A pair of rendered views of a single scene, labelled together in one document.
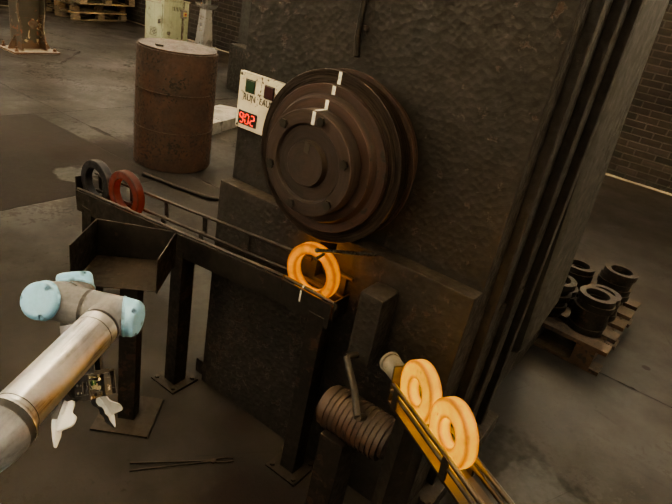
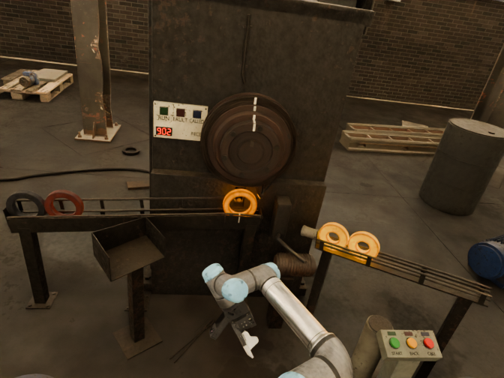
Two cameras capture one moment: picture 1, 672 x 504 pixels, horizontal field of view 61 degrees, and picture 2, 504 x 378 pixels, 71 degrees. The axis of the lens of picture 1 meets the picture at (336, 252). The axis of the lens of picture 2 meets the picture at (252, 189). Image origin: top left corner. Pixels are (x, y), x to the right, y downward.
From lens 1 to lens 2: 1.13 m
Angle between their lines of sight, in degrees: 36
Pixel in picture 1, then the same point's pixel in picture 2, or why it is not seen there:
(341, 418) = (292, 266)
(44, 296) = (242, 286)
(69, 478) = not seen: outside the picture
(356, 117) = (272, 120)
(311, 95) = (241, 113)
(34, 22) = not seen: outside the picture
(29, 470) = not seen: outside the picture
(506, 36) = (326, 63)
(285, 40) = (186, 79)
